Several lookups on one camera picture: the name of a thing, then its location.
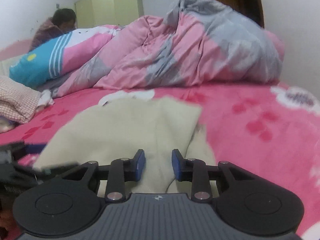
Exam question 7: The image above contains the pink houndstooth cloth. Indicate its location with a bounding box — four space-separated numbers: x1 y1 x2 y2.
0 75 42 124

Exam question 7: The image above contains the blue pink cartoon pillow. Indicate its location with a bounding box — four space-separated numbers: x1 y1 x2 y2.
9 24 125 88

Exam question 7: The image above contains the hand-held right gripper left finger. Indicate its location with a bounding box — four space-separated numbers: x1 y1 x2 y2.
61 149 146 203

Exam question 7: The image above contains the pink floral blanket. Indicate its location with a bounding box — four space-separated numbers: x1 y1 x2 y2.
0 79 320 240

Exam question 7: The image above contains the white cloth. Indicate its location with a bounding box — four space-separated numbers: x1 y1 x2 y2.
37 89 54 107

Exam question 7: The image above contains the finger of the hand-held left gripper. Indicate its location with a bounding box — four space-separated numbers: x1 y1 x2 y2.
24 143 47 155
15 161 80 179

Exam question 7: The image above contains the pink grey floral quilt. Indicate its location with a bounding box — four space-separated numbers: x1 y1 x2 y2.
51 0 286 98

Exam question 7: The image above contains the beige zip jacket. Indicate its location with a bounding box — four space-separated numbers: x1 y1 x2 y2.
32 97 217 197

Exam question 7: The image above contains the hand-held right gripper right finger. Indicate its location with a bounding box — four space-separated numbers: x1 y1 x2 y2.
171 149 250 202

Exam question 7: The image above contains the pink white headboard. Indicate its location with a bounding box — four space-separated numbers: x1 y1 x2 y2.
0 39 34 77

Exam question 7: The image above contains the yellow-green cabinet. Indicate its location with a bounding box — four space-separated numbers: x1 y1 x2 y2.
74 0 145 28

